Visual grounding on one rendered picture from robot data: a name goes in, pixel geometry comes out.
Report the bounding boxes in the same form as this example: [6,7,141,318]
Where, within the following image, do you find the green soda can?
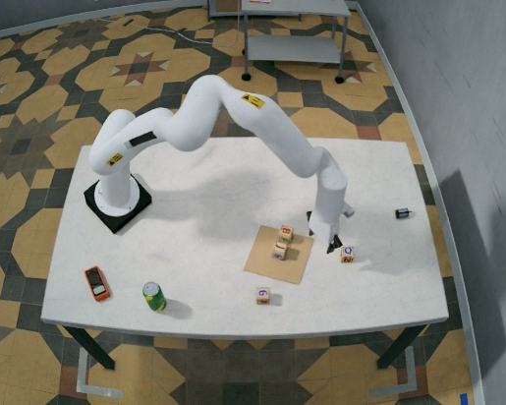
[142,281,166,312]

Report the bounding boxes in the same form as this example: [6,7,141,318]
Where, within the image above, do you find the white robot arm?
[88,76,355,223]

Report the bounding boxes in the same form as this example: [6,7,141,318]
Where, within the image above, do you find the tan square mat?
[243,225,314,285]

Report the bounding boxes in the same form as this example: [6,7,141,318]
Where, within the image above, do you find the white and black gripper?
[307,210,343,255]

